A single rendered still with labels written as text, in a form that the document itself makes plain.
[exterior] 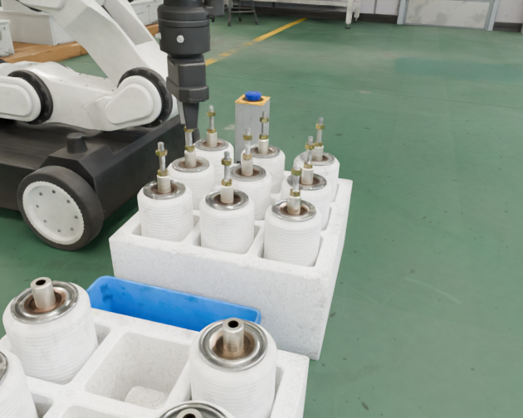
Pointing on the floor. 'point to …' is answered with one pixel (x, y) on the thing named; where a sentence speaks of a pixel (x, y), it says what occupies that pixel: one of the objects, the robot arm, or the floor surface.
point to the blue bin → (163, 304)
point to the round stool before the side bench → (240, 12)
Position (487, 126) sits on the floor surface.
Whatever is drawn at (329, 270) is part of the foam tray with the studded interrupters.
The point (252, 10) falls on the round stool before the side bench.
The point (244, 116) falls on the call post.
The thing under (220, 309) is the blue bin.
